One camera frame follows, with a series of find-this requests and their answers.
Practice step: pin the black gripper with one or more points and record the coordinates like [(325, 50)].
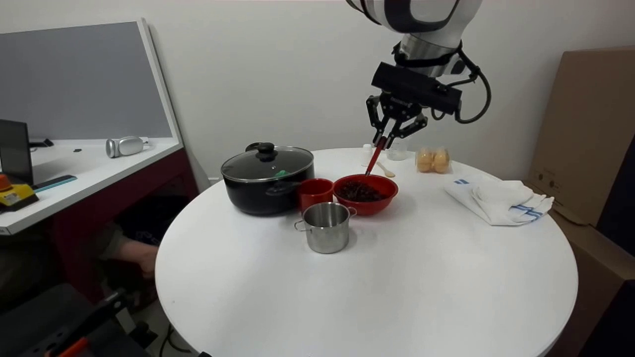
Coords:
[(398, 112)]

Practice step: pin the dark coffee beans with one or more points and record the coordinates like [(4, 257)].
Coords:
[(359, 193)]

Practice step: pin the red bowl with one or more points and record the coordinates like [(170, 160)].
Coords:
[(367, 209)]

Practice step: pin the clear glass measuring cup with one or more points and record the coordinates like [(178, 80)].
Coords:
[(398, 154)]

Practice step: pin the small pale spoon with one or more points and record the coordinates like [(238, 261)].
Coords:
[(389, 171)]

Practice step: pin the stainless steel cup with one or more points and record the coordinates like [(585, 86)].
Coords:
[(327, 235)]

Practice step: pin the small white bottle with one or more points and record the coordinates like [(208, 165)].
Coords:
[(365, 152)]

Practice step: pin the beige round bun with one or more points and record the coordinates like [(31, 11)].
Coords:
[(422, 162), (442, 162)]

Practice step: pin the red enamel mug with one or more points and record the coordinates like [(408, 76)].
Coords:
[(313, 195)]

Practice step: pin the glass pot lid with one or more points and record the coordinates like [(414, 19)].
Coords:
[(289, 162)]

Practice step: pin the white towel blue print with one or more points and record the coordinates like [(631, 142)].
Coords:
[(502, 199)]

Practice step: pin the black cooking pot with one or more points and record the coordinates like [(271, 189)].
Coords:
[(264, 197)]

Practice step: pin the brown cardboard box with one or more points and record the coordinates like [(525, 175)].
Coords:
[(595, 279)]

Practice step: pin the person leg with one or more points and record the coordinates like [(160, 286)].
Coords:
[(135, 255)]

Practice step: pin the white desk maroon side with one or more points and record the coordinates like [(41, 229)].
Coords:
[(85, 175)]

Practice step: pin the grey partition board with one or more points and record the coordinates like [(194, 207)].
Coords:
[(79, 80)]

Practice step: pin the black laptop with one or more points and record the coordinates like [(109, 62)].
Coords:
[(13, 150)]

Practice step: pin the yellow box red button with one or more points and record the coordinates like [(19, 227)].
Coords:
[(15, 195)]

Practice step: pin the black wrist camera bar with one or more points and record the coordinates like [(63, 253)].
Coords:
[(416, 88)]

